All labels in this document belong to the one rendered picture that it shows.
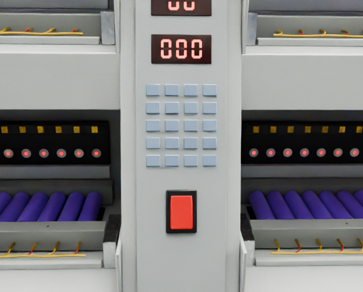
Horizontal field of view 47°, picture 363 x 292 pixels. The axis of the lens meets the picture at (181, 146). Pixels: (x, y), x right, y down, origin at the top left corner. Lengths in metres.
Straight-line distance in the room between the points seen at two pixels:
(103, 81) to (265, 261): 0.21
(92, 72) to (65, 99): 0.03
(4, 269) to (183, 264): 0.17
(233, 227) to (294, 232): 0.10
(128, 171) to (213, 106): 0.08
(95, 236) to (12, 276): 0.08
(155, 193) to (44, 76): 0.12
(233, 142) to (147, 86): 0.08
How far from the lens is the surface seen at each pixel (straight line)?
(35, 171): 0.52
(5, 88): 0.36
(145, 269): 0.34
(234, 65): 0.33
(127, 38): 0.33
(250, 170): 0.51
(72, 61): 0.34
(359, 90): 0.37
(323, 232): 0.43
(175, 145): 0.32
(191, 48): 0.33
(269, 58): 0.34
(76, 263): 0.40
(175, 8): 0.33
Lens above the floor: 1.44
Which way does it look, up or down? 3 degrees down
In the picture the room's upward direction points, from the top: straight up
